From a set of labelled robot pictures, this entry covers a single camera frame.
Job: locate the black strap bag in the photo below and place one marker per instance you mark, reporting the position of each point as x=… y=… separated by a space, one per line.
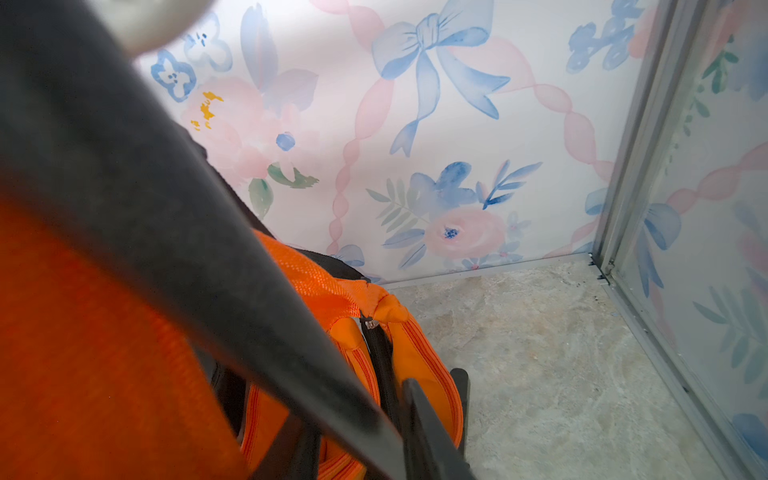
x=87 y=146

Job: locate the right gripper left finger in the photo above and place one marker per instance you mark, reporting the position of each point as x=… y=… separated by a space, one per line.
x=294 y=453

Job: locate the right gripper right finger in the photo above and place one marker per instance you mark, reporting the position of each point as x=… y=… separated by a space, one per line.
x=428 y=450

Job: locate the white hook far right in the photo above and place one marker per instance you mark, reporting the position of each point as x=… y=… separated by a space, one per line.
x=140 y=26

